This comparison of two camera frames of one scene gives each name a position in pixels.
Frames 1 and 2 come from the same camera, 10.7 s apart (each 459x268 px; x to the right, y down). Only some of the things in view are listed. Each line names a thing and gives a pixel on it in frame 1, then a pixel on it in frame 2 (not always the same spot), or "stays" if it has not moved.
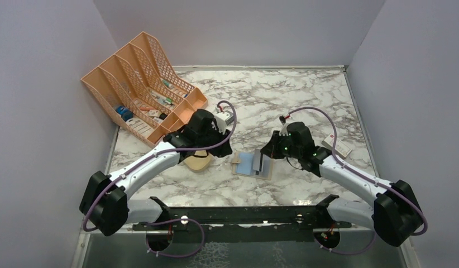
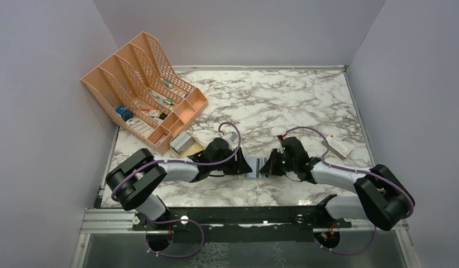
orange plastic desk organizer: (146, 94) stays
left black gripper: (221, 151) to (239, 166)
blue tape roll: (126, 114) stays
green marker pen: (167, 84) stays
